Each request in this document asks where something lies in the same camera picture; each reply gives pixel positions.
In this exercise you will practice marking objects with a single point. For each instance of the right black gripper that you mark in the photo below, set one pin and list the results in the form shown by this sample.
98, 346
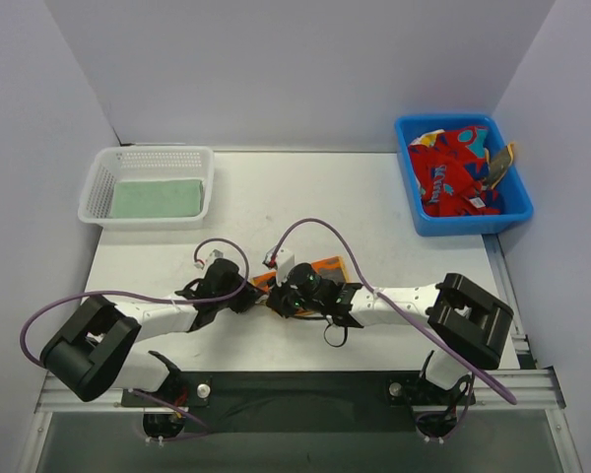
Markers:
277, 300

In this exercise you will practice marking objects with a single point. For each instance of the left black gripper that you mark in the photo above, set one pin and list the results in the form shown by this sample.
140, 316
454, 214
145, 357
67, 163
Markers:
249, 297

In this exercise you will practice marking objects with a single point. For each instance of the orange towel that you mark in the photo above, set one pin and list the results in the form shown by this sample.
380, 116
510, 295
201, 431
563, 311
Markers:
332, 268

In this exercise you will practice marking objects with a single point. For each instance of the green panda towel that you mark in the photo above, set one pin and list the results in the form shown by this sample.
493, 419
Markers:
156, 199

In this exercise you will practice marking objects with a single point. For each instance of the red blue towel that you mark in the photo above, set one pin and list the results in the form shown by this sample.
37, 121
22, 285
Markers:
451, 168

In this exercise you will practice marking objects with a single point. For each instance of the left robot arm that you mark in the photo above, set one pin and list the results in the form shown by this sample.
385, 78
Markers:
94, 350

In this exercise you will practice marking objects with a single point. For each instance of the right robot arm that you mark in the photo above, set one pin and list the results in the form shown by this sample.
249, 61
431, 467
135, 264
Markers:
468, 325

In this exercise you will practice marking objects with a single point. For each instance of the black base mat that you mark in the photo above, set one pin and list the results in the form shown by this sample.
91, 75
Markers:
308, 403

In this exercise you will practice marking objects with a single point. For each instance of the white perforated plastic basket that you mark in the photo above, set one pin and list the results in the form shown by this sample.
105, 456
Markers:
151, 163

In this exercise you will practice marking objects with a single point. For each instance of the blue plastic bin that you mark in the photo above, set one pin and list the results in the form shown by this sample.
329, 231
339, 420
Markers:
518, 207

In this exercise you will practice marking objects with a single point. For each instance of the grey orange-edged towel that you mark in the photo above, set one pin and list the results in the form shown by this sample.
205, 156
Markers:
499, 163

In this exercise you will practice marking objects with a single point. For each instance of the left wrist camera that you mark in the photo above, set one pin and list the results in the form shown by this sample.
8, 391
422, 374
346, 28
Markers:
204, 262

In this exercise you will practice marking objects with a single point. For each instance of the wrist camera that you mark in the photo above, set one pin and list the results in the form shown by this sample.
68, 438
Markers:
204, 262
291, 278

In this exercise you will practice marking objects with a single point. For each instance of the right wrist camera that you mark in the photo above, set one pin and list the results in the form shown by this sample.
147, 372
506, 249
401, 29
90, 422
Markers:
291, 278

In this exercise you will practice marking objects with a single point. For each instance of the aluminium front rail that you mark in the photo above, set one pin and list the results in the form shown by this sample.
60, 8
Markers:
492, 436

